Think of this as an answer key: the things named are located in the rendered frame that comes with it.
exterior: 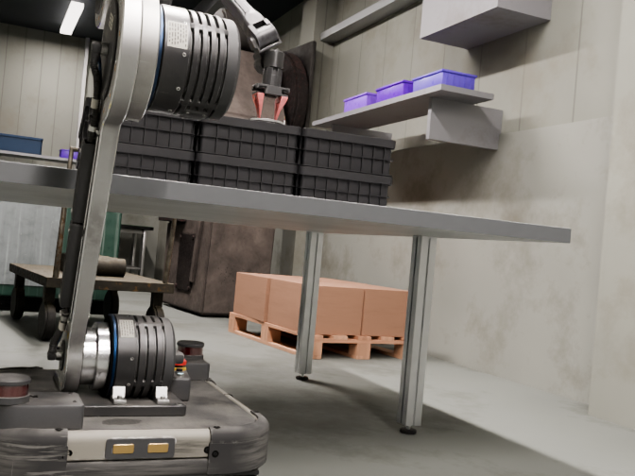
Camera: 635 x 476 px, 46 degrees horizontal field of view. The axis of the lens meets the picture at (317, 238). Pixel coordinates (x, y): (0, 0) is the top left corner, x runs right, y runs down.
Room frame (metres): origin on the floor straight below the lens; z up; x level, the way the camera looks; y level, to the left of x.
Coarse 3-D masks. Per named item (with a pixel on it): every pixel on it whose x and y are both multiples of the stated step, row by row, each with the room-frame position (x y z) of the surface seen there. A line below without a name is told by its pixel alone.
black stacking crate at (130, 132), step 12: (84, 120) 2.11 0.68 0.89; (144, 120) 2.03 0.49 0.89; (156, 120) 2.05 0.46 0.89; (168, 120) 2.06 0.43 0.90; (180, 120) 2.07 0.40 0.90; (192, 120) 2.08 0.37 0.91; (84, 132) 2.01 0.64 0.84; (120, 132) 2.02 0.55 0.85; (132, 132) 2.03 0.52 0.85; (144, 132) 2.03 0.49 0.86; (156, 132) 2.05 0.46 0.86; (168, 132) 2.06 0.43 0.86; (180, 132) 2.06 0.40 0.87; (192, 132) 2.08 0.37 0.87; (144, 144) 2.03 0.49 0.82; (156, 144) 2.04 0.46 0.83; (168, 144) 2.06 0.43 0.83; (180, 144) 2.07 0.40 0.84; (192, 144) 2.10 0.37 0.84
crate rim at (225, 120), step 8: (200, 120) 2.08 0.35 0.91; (208, 120) 2.08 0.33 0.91; (216, 120) 2.09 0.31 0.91; (224, 120) 2.09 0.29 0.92; (232, 120) 2.10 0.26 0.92; (240, 120) 2.11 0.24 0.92; (248, 120) 2.12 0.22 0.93; (256, 128) 2.12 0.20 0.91; (264, 128) 2.13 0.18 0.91; (272, 128) 2.14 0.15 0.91; (280, 128) 2.15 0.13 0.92; (288, 128) 2.15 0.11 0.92; (296, 128) 2.16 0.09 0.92
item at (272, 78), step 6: (264, 72) 2.22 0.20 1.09; (270, 72) 2.21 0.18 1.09; (276, 72) 2.21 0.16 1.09; (282, 72) 2.23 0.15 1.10; (264, 78) 2.22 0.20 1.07; (270, 78) 2.21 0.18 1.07; (276, 78) 2.21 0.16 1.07; (258, 84) 2.19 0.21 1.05; (264, 84) 2.19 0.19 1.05; (270, 84) 2.21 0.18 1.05; (276, 84) 2.21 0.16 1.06; (252, 90) 2.24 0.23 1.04; (258, 90) 2.24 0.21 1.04; (282, 90) 2.22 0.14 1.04; (288, 90) 2.22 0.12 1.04
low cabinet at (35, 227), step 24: (0, 216) 4.89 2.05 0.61; (24, 216) 4.94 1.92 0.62; (48, 216) 5.00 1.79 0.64; (120, 216) 5.20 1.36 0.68; (0, 240) 4.89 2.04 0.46; (24, 240) 4.95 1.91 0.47; (48, 240) 5.01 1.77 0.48; (120, 240) 5.30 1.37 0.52; (0, 264) 4.90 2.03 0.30; (48, 264) 5.02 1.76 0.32; (0, 288) 4.91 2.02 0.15; (96, 312) 5.20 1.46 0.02
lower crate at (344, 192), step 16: (304, 176) 2.19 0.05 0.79; (320, 176) 2.19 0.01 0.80; (336, 176) 2.21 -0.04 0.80; (352, 176) 2.22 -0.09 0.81; (368, 176) 2.24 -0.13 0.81; (384, 176) 2.25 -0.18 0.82; (304, 192) 2.19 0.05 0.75; (320, 192) 2.20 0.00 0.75; (336, 192) 2.22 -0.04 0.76; (352, 192) 2.24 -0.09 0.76; (368, 192) 2.25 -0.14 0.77; (384, 192) 2.27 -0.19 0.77
